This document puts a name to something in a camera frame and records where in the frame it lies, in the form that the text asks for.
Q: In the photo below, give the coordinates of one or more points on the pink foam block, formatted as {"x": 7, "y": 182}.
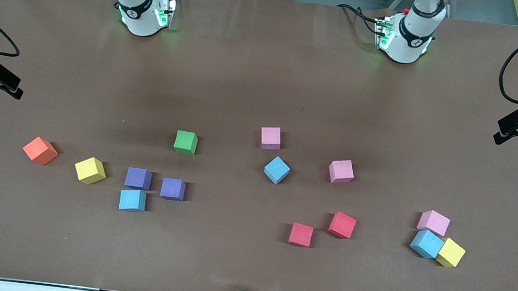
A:
{"x": 341, "y": 171}
{"x": 270, "y": 137}
{"x": 433, "y": 222}

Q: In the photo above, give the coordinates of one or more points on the purple foam block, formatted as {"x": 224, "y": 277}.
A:
{"x": 172, "y": 188}
{"x": 138, "y": 178}

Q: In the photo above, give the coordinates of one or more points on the green foam block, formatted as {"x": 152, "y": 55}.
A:
{"x": 185, "y": 141}

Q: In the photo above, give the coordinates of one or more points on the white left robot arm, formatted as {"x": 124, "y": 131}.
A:
{"x": 404, "y": 45}

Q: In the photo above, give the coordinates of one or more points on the orange foam block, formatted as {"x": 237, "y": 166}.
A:
{"x": 40, "y": 150}

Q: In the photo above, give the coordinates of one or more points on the yellow foam block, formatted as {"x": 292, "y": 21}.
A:
{"x": 90, "y": 170}
{"x": 451, "y": 253}

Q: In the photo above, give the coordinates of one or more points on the blue foam block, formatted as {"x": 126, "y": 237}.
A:
{"x": 426, "y": 243}
{"x": 132, "y": 200}
{"x": 276, "y": 169}

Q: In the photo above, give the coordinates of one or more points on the red foam block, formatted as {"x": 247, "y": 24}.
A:
{"x": 342, "y": 225}
{"x": 301, "y": 234}

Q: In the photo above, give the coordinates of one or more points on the brown paper table cover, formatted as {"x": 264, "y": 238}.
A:
{"x": 226, "y": 259}

